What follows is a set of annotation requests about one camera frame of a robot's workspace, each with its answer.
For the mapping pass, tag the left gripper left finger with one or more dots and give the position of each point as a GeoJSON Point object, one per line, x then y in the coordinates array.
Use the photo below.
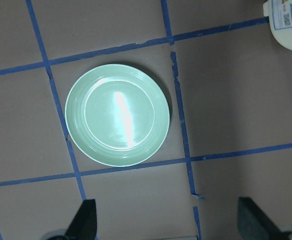
{"type": "Point", "coordinates": [84, 224]}

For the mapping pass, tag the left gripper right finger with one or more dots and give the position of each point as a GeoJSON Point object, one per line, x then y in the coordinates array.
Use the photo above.
{"type": "Point", "coordinates": [253, 223]}

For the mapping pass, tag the white rice cooker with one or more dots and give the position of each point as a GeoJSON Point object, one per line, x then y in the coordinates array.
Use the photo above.
{"type": "Point", "coordinates": [279, 13]}

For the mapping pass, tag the green plate near left arm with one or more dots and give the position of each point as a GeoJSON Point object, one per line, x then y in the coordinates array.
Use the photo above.
{"type": "Point", "coordinates": [117, 115]}

